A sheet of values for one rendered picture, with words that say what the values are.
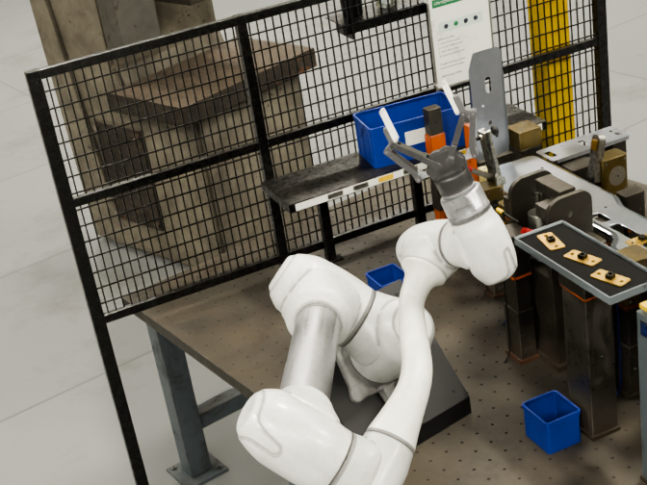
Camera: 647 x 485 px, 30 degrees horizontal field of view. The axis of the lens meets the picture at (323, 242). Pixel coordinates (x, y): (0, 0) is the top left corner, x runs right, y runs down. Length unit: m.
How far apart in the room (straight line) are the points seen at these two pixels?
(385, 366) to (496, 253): 0.47
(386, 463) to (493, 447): 0.76
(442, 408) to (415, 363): 0.68
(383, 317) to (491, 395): 0.53
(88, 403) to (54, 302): 0.93
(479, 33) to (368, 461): 2.02
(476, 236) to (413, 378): 0.32
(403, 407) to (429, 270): 0.36
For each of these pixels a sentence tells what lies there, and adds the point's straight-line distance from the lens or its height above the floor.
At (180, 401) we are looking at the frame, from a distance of 4.05.
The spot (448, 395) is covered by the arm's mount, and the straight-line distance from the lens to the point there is 3.04.
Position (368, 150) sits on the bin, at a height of 1.08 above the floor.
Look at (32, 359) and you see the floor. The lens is 5.20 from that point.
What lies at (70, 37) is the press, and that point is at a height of 1.08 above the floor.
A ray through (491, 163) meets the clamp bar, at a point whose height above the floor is 1.12.
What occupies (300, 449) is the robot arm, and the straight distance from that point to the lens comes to 2.19.
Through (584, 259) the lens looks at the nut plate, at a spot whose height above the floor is 1.16.
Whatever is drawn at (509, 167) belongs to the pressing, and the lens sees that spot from 3.65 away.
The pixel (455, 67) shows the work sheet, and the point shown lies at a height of 1.20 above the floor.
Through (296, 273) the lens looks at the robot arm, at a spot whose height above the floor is 1.23.
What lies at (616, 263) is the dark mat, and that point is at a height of 1.16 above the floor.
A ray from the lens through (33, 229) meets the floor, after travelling 6.42.
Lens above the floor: 2.48
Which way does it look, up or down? 26 degrees down
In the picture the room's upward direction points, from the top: 9 degrees counter-clockwise
